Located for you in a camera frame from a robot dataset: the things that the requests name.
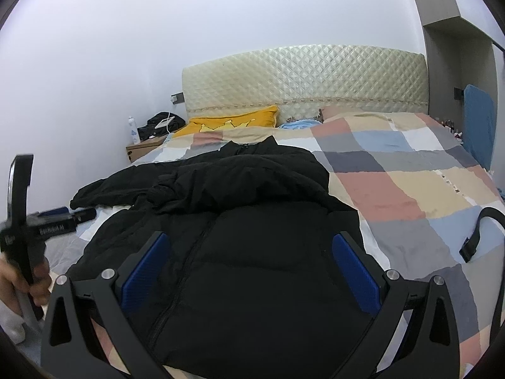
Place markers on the black puffer jacket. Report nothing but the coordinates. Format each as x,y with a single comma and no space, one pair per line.
250,289

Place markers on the beige pillow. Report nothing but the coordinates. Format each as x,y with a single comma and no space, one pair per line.
331,112

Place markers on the white spray bottle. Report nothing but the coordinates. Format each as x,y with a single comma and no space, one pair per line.
133,131

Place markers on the light blue pillow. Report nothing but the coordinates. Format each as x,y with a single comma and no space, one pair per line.
300,124

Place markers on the grey overhead cabinet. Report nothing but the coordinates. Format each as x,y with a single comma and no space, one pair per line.
464,46

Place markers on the wooden nightstand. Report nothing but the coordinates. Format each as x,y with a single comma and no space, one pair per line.
134,152

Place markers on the grey wall socket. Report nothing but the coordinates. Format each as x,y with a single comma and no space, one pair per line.
177,98

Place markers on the person's left hand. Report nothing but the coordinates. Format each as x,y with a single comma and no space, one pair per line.
12,281

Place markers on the black wall switch right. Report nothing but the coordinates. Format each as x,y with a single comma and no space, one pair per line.
458,94

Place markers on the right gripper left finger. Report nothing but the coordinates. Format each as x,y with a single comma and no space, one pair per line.
70,347

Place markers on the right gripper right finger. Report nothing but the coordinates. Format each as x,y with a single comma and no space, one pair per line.
412,333

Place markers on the plaid patchwork duvet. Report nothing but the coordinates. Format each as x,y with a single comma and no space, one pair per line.
418,194

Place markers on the blue cloth on chair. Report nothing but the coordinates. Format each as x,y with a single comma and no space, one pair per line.
479,128

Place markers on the yellow crown pillow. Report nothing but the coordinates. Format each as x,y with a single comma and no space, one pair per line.
265,118

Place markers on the white charger on bag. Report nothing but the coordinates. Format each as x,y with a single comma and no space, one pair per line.
164,123

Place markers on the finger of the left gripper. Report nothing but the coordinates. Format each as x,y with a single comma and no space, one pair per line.
79,216

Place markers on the cream quilted headboard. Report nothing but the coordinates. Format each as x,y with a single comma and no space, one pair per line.
303,79

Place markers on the black bag on nightstand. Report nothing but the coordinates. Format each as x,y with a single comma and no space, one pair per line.
149,130

